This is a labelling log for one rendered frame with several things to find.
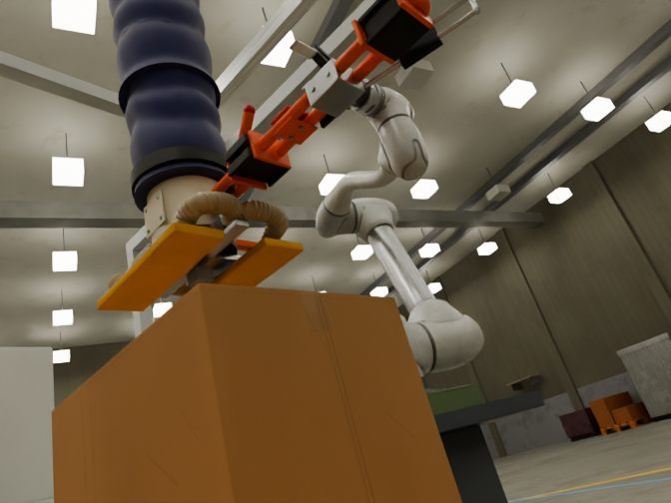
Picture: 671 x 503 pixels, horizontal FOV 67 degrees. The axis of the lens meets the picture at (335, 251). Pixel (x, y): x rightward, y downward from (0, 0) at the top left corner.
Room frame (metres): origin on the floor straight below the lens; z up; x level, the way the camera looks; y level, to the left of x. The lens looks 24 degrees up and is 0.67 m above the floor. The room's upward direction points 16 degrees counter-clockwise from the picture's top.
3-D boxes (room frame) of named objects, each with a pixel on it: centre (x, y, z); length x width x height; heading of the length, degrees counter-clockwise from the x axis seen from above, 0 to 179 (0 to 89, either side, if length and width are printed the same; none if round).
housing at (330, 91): (0.64, -0.07, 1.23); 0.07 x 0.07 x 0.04; 50
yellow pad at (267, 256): (1.02, 0.22, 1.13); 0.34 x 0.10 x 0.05; 50
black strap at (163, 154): (0.94, 0.28, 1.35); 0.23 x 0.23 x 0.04
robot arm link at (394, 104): (1.20, -0.27, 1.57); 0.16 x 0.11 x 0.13; 140
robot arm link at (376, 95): (1.11, -0.20, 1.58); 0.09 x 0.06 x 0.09; 50
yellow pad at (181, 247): (0.87, 0.34, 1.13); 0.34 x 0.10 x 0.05; 50
